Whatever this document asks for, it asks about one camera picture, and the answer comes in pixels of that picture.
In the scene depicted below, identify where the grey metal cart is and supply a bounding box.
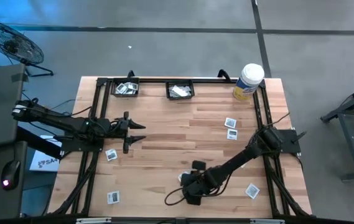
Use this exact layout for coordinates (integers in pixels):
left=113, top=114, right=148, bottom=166
left=320, top=79, right=354, bottom=182

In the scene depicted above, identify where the black computer mouse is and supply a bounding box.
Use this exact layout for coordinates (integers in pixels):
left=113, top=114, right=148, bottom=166
left=1, top=159, right=22, bottom=192

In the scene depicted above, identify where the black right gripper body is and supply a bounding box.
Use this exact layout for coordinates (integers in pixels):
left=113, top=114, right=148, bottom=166
left=180, top=159, right=227, bottom=206

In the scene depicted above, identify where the black floor fan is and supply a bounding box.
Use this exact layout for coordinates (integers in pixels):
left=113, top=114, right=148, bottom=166
left=0, top=20, right=55, bottom=78

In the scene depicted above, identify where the black plastic mesh basket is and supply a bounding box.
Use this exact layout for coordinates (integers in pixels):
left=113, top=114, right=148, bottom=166
left=165, top=79, right=195, bottom=101
left=111, top=77, right=141, bottom=98

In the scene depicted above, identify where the grey metal bracket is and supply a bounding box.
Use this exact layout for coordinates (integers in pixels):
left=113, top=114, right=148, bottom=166
left=249, top=218, right=286, bottom=224
left=75, top=217, right=113, bottom=224

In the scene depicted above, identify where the Lysol disinfecting wipes canister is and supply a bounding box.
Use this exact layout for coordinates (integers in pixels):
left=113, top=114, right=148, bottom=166
left=232, top=63, right=266, bottom=102

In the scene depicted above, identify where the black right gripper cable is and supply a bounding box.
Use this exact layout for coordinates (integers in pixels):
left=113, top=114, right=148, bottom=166
left=164, top=174, right=231, bottom=207

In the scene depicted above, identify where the white printed box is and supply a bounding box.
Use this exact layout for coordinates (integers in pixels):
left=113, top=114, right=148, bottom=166
left=29, top=134, right=63, bottom=173

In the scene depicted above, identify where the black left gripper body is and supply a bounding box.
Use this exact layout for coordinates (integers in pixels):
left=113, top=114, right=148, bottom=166
left=106, top=111, right=133, bottom=155

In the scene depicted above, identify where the long white bandage packet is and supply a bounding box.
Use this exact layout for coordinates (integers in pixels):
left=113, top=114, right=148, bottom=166
left=169, top=85, right=193, bottom=98

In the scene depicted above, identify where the black support beam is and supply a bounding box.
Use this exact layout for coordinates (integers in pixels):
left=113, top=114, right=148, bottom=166
left=15, top=126, right=65, bottom=160

